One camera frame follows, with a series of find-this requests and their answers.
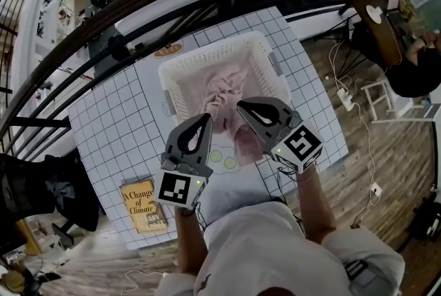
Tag person's right forearm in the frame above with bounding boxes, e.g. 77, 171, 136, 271
294, 163, 337, 244

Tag pink clothes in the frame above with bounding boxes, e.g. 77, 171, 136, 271
201, 67, 265, 168

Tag grey shoulder strap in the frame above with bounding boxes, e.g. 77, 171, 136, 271
344, 260, 376, 288

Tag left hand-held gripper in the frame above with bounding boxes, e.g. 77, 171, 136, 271
153, 112, 214, 210

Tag white desk lamp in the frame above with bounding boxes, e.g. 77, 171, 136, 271
365, 4, 384, 25

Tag grey cloth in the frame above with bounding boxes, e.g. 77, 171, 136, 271
46, 176, 75, 208

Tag white power strip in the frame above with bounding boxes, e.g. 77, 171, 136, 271
336, 87, 355, 112

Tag white grid tablecloth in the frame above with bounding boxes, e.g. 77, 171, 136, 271
68, 6, 349, 251

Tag person's left forearm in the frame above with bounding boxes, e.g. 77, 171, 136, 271
174, 207, 207, 277

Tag person's white shirt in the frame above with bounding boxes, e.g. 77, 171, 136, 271
154, 201, 406, 296

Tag yellow book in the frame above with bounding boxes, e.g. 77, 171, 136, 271
119, 178, 170, 235

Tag white stool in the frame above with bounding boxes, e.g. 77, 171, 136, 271
360, 80, 441, 125

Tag white plastic laundry basket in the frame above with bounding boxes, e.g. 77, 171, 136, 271
157, 31, 292, 127

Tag white power cable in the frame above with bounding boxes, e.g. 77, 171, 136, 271
353, 103, 377, 206

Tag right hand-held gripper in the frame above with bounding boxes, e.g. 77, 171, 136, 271
236, 96, 325, 174

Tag brown wooden side desk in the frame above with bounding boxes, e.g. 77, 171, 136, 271
349, 0, 404, 67

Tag black office chair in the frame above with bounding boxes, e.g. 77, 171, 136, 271
0, 153, 101, 249

